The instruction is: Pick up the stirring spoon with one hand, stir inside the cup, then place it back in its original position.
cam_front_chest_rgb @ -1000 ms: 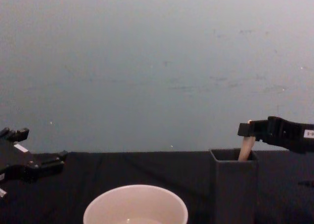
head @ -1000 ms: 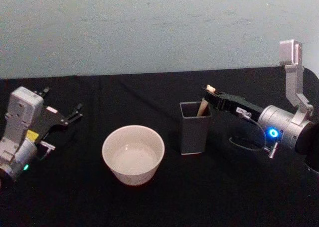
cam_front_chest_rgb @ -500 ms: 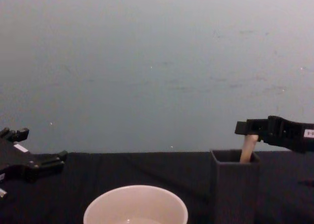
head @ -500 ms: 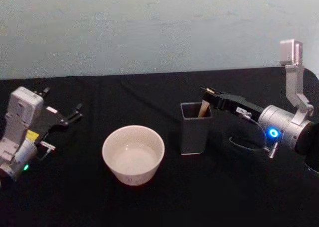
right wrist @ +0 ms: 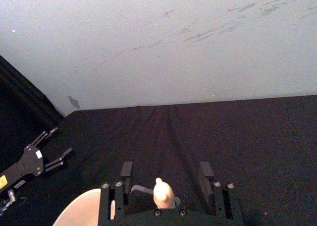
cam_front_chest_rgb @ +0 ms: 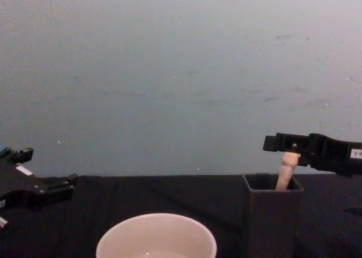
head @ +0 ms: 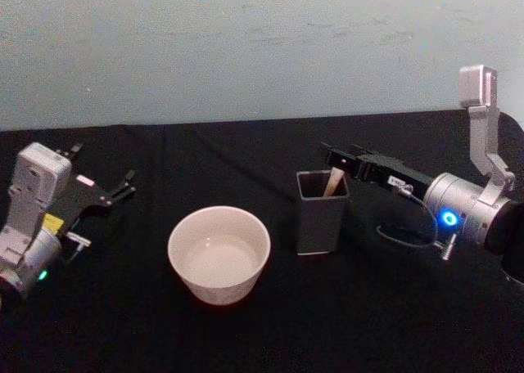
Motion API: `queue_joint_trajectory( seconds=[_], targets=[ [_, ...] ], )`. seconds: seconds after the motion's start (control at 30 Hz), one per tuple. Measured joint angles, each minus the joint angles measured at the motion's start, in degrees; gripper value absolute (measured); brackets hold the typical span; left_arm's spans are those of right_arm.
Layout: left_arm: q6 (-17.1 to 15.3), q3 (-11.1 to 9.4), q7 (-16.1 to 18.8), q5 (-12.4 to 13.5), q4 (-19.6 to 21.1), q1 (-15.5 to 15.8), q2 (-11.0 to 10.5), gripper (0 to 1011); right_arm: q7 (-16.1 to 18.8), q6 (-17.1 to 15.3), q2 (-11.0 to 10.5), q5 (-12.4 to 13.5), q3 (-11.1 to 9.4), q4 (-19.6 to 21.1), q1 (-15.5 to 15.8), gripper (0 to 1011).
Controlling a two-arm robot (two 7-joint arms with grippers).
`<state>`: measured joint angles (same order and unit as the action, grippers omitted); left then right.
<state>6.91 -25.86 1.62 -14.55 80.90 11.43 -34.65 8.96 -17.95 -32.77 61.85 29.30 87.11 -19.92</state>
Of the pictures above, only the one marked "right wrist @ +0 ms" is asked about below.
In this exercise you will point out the plain pale wall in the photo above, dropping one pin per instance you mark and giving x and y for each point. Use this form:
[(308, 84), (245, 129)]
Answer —
[(158, 42)]

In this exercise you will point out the black table cloth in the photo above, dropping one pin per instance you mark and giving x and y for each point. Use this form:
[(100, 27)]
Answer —
[(247, 149)]

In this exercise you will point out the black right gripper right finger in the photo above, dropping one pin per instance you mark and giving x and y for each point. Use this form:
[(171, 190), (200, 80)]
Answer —
[(223, 201)]

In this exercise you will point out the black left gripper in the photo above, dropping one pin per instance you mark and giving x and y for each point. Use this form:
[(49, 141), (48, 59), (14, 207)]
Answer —
[(27, 165)]

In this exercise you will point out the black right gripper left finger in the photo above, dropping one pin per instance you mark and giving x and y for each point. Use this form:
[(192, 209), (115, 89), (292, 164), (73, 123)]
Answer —
[(114, 201)]

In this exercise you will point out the white tape roll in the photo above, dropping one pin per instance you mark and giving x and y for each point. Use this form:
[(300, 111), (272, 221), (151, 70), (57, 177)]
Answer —
[(79, 208)]

